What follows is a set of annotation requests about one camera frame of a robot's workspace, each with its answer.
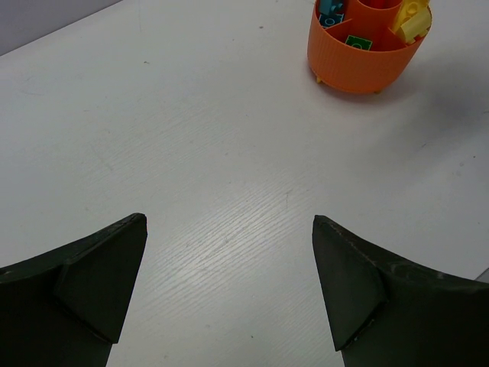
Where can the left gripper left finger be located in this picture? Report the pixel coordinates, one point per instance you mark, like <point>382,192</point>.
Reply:
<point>67,306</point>

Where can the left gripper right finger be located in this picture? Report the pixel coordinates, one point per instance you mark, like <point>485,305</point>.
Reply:
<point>385,310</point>

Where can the green lego brick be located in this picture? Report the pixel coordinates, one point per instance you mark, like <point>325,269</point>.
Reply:
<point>358,42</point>

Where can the yellow long lego plate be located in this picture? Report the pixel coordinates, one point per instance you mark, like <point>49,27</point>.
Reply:
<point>407,10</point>

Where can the teal rounded lego brick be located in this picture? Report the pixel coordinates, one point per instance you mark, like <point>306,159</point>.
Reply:
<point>330,20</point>

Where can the yellow square lego brick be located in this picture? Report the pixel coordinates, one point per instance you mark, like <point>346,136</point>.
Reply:
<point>417,26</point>

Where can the light blue small lego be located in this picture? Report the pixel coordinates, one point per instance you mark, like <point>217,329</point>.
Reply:
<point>328,7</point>

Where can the orange divided round container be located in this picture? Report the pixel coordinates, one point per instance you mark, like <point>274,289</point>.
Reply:
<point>352,70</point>

